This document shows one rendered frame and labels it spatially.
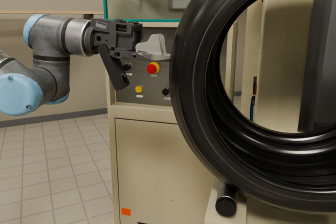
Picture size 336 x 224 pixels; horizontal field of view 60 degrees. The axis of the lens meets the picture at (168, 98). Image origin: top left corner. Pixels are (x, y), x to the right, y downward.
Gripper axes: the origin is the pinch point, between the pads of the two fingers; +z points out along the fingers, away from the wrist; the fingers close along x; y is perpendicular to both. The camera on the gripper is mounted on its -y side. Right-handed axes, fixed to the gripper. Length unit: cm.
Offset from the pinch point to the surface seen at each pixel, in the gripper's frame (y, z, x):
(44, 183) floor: -134, -121, 109
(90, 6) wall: 4, -180, 278
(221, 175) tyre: -19.9, 16.2, -10.7
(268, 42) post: 5.0, 22.2, 26.3
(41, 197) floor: -132, -109, 92
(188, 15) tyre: 10.3, 4.8, -8.9
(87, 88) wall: -101, -178, 271
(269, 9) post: 14.0, 20.8, 26.3
